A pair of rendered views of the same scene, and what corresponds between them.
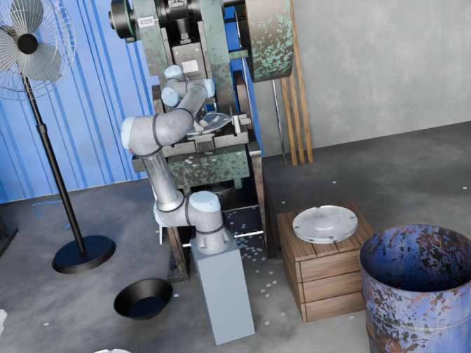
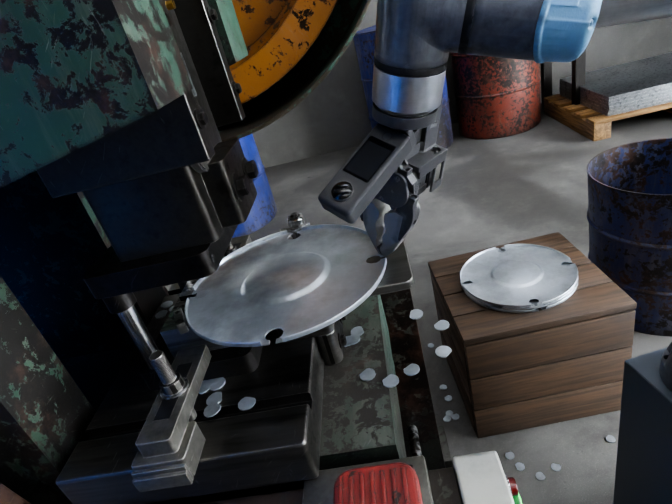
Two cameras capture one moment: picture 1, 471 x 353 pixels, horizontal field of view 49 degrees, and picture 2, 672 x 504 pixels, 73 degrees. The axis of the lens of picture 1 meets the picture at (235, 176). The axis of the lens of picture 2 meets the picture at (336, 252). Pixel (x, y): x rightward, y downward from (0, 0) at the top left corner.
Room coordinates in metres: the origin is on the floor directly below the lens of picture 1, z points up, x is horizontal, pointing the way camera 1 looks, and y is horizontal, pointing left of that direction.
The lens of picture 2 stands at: (2.35, 0.67, 1.10)
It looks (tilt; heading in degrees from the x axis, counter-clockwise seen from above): 28 degrees down; 278
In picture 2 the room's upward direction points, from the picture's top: 15 degrees counter-clockwise
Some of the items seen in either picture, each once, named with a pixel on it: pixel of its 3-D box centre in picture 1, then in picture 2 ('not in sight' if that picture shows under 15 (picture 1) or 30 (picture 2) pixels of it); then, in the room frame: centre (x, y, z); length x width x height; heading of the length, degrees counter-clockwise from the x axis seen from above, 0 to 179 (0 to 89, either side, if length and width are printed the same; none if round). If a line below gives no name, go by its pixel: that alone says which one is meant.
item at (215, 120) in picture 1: (200, 123); (285, 275); (2.50, 0.12, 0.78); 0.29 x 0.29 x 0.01
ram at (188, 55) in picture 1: (190, 69); (154, 111); (2.58, 0.12, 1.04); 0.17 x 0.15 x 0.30; 0
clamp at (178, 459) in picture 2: not in sight; (171, 393); (2.63, 0.29, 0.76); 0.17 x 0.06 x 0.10; 90
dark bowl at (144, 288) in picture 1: (145, 302); not in sight; (2.14, 0.55, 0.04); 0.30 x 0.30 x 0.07
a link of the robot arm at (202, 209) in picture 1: (205, 209); not in sight; (1.89, 0.15, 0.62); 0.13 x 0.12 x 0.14; 76
